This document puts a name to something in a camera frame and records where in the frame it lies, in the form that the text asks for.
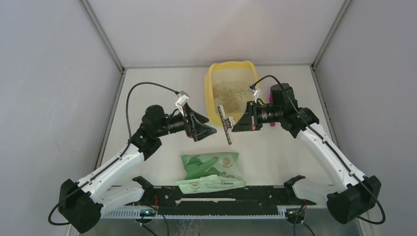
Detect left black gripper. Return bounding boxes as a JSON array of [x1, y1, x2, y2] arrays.
[[155, 103, 216, 142]]

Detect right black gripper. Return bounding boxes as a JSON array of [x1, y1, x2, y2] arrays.
[[232, 101, 283, 132]]

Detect pink plastic litter scoop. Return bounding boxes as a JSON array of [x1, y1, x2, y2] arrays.
[[269, 92, 275, 127]]

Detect green cat litter bag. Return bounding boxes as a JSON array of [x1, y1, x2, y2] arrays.
[[176, 152, 246, 194]]

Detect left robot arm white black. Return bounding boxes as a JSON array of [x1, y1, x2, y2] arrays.
[[56, 104, 217, 234]]

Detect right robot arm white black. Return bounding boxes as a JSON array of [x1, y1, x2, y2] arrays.
[[230, 83, 381, 224]]

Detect scattered clean litter grains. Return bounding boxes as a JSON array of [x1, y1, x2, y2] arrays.
[[212, 82, 252, 113]]

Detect yellow plastic litter box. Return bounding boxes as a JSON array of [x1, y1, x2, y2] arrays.
[[205, 60, 259, 127]]

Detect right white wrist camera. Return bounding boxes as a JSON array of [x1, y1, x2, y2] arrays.
[[248, 85, 262, 101]]

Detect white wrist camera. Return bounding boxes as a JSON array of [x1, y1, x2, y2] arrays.
[[175, 90, 189, 110], [248, 85, 262, 101]]

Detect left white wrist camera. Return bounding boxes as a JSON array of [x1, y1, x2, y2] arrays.
[[175, 90, 189, 110]]

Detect right black camera cable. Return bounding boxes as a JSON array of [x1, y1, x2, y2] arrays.
[[252, 75, 387, 236]]

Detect black camera cable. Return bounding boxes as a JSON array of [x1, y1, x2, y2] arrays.
[[48, 82, 180, 226], [252, 75, 387, 236]]

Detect left black camera cable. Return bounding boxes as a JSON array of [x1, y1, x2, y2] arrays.
[[48, 82, 180, 226]]

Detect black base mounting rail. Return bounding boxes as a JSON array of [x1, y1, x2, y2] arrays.
[[134, 185, 314, 217]]

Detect white slotted cable duct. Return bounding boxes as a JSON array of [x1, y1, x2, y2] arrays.
[[101, 208, 287, 219]]

